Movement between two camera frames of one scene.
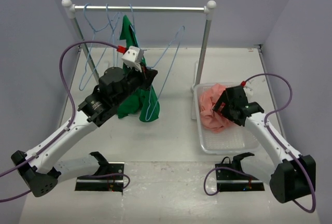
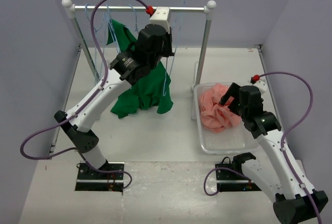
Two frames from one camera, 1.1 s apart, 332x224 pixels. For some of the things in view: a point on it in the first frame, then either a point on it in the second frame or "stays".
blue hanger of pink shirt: x=146 y=119 → x=172 y=47
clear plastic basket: x=218 y=134 stays
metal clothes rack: x=69 y=7 stays
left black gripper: x=147 y=76 → x=169 y=38
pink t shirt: x=213 y=121 stays
